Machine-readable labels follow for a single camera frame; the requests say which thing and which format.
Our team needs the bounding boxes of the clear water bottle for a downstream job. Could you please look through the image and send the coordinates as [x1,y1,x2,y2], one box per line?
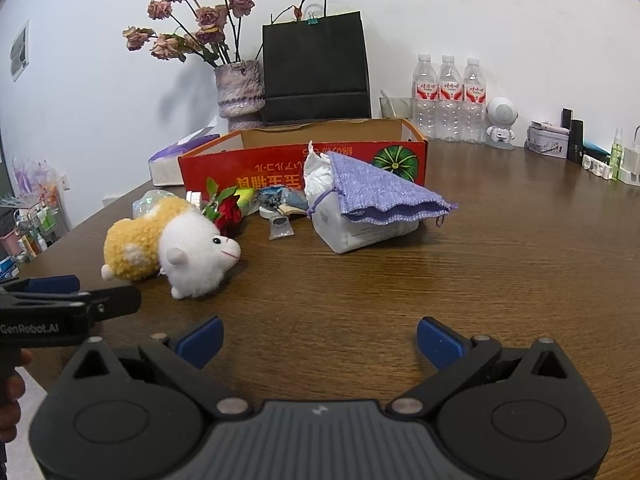
[411,53,440,141]
[461,57,488,143]
[438,54,463,142]

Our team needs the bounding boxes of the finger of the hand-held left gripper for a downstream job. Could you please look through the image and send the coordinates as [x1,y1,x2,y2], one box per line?
[0,274,82,302]
[80,285,142,322]

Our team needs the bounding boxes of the red artificial rose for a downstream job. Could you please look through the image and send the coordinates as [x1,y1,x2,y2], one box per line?
[202,176,246,238]

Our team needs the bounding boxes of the small clear plastic bag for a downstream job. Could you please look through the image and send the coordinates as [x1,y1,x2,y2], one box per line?
[268,215,295,240]

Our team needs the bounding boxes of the yellow and white plush toy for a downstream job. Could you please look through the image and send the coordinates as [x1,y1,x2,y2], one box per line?
[101,196,242,301]

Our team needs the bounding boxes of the clear glass cup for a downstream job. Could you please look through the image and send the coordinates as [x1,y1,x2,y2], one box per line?
[379,91,413,120]

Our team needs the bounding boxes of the person's left hand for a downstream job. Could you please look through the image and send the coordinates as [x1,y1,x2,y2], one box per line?
[0,349,34,443]

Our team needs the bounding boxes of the small printed tin box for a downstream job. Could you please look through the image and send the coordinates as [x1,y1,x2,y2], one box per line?
[525,121,571,160]

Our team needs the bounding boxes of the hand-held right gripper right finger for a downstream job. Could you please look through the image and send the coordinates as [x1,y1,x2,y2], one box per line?
[384,316,569,416]

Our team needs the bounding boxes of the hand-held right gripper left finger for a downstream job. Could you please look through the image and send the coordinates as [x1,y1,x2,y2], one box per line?
[72,316,253,416]

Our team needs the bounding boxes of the purple knitted pouch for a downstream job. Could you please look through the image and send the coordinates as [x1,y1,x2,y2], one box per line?
[307,152,460,226]

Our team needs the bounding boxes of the blue snack packet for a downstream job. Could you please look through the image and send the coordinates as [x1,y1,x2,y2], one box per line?
[257,186,308,211]

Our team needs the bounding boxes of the cluttered storage shelf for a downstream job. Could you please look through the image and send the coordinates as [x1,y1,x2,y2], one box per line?
[0,155,71,281]

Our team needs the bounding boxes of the purple tissue pack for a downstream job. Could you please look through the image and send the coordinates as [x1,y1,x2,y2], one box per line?
[148,117,221,187]

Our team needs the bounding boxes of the green spray bottle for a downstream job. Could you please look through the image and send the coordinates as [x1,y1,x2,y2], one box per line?
[609,127,626,177]

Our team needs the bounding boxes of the wall notice sheet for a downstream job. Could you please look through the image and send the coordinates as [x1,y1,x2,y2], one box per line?
[10,20,31,83]

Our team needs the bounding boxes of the white plastic packet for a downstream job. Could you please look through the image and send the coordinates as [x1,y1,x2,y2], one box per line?
[304,141,420,255]

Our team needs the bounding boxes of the white robot figure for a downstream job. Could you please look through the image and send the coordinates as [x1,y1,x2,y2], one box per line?
[485,96,517,150]

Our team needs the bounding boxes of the dried rose bouquet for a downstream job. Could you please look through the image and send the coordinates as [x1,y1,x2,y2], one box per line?
[122,0,256,68]

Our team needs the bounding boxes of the black rectangular box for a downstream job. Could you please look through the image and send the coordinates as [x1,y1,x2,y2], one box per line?
[567,119,585,163]

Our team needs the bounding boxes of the purple ceramic vase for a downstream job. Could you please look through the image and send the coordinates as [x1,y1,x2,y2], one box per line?
[214,60,266,133]

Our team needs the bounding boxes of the red cardboard box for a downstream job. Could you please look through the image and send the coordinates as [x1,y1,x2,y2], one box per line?
[177,117,430,202]

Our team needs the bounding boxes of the black paper bag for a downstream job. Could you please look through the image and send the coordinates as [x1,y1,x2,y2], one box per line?
[261,0,372,127]

